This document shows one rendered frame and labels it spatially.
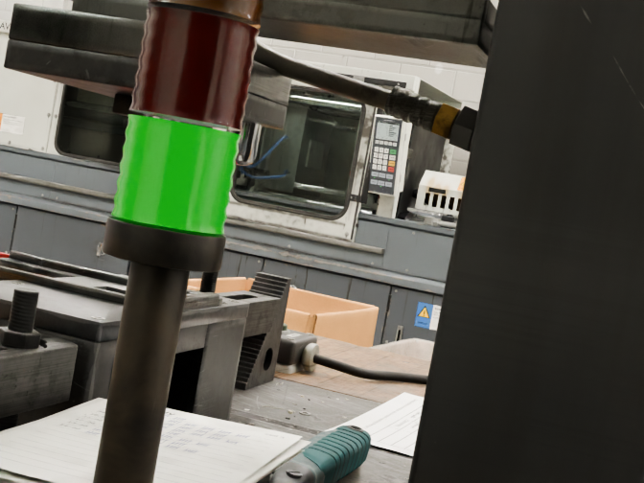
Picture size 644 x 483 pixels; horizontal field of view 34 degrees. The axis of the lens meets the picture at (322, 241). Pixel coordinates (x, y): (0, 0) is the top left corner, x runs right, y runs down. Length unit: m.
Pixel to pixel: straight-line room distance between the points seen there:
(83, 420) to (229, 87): 0.21
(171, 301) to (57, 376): 0.18
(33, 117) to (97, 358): 5.79
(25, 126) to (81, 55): 5.76
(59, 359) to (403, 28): 0.24
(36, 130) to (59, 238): 0.64
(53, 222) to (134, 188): 5.81
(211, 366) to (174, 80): 0.37
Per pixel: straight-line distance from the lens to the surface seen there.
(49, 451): 0.44
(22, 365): 0.50
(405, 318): 5.23
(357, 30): 0.57
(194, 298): 0.64
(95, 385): 0.55
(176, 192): 0.34
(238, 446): 0.49
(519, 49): 0.52
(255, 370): 0.87
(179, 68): 0.34
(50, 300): 0.59
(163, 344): 0.35
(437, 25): 0.55
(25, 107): 6.36
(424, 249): 5.20
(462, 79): 7.29
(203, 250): 0.34
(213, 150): 0.34
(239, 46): 0.35
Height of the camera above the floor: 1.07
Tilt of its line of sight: 3 degrees down
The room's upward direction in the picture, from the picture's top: 10 degrees clockwise
